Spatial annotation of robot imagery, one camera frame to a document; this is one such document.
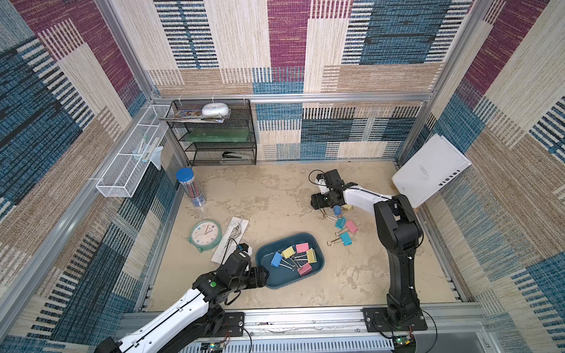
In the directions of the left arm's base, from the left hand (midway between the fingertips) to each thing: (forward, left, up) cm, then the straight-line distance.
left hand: (261, 274), depth 82 cm
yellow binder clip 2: (+8, -10, 0) cm, 13 cm away
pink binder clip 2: (+1, -16, -1) cm, 16 cm away
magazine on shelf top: (+54, +27, +32) cm, 68 cm away
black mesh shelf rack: (+62, +34, +4) cm, 71 cm away
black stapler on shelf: (+55, +17, +9) cm, 58 cm away
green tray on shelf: (+53, +20, +22) cm, 61 cm away
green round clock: (+16, +24, +1) cm, 29 cm away
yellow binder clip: (+6, -19, +1) cm, 20 cm away
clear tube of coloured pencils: (+32, +30, +17) cm, 47 cm away
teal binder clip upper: (+21, -33, 0) cm, 39 cm away
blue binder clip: (+6, -5, -1) cm, 8 cm away
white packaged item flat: (+15, +14, -1) cm, 20 cm away
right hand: (+34, -24, -1) cm, 41 cm away
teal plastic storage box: (+6, -11, -1) cm, 12 cm away
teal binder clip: (+15, -34, -4) cm, 37 cm away
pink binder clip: (+11, -15, -1) cm, 19 cm away
